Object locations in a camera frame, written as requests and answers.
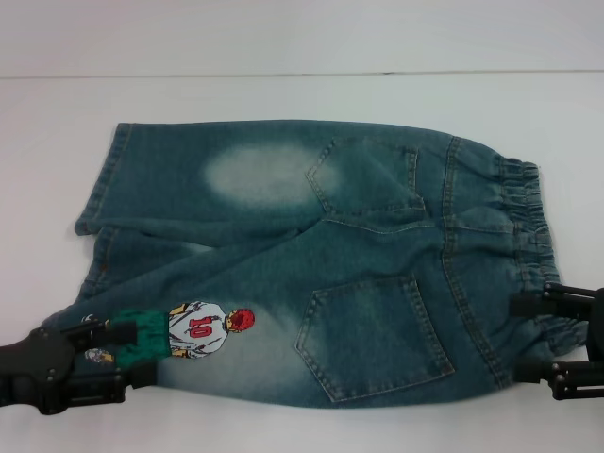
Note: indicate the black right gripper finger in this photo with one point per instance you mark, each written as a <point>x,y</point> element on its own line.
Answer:
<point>557,302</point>
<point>575,377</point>

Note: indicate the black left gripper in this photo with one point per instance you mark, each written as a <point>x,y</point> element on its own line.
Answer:
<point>38,363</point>

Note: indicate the blue denim shorts with patches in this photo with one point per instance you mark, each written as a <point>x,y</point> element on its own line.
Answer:
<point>330,226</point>

